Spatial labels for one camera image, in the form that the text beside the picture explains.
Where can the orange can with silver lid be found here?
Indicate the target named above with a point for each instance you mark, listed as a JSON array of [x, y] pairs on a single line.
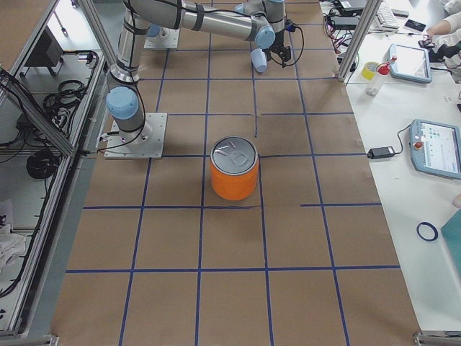
[[234, 164]]

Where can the aluminium frame rail left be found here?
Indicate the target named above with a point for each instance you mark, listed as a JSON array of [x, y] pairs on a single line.
[[47, 213]]

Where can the red emergency stop button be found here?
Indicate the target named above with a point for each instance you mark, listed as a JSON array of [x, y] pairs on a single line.
[[383, 69]]

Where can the aluminium frame post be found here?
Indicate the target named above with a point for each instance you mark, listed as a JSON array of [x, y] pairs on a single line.
[[365, 21]]

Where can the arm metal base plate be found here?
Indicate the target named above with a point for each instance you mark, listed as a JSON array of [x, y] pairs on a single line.
[[160, 38], [149, 144]]

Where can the teach pendant with white screen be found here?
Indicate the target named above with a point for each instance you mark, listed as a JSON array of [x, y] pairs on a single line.
[[409, 63]]

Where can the teach pendant with lit screen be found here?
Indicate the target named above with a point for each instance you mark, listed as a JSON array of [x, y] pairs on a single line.
[[435, 148]]

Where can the person's hand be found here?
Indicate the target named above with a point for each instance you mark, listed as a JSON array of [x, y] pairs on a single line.
[[440, 28]]

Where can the light blue plastic cup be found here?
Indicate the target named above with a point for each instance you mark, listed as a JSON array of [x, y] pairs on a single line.
[[259, 60]]

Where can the teal green board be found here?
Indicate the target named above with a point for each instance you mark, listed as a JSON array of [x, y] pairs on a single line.
[[451, 234]]

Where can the black power adapter brick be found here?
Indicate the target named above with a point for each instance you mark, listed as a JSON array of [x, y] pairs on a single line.
[[381, 152]]

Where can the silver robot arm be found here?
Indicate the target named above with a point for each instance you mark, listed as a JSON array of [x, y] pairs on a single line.
[[123, 100], [263, 23]]

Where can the yellow tape roll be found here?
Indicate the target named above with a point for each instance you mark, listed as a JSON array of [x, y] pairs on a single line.
[[369, 70]]

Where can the black power supply box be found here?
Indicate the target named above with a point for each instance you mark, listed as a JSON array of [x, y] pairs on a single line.
[[343, 23]]

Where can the white keyboard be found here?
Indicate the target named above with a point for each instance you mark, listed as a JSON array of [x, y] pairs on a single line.
[[385, 19]]

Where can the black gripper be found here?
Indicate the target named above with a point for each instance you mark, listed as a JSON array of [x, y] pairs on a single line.
[[280, 53]]

